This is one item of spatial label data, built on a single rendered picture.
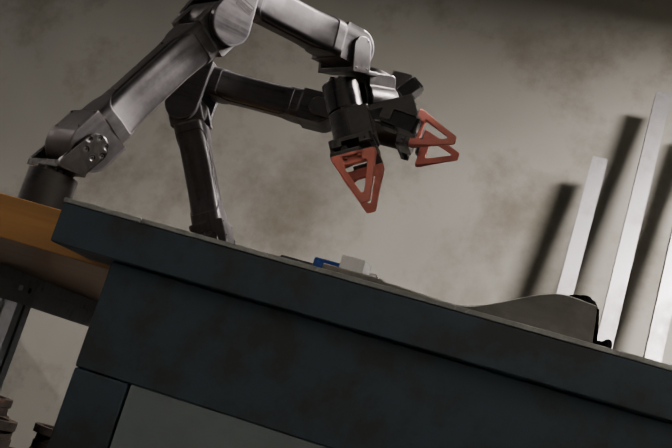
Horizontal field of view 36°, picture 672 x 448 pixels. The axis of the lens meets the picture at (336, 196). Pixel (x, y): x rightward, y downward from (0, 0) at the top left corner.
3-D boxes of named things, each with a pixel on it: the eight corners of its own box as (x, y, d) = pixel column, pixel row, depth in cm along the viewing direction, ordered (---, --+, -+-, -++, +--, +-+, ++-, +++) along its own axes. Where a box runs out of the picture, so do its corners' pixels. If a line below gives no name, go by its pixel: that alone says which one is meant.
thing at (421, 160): (464, 143, 190) (415, 130, 192) (462, 131, 183) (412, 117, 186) (453, 177, 189) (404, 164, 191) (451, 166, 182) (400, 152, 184)
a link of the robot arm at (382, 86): (364, 120, 170) (370, 48, 170) (402, 121, 164) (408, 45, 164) (312, 113, 162) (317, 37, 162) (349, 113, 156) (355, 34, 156)
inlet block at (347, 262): (271, 272, 152) (282, 237, 153) (279, 278, 157) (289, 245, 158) (355, 296, 149) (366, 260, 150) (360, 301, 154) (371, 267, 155)
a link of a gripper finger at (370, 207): (395, 210, 159) (381, 154, 162) (388, 198, 153) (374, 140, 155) (352, 221, 160) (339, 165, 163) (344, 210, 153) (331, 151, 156)
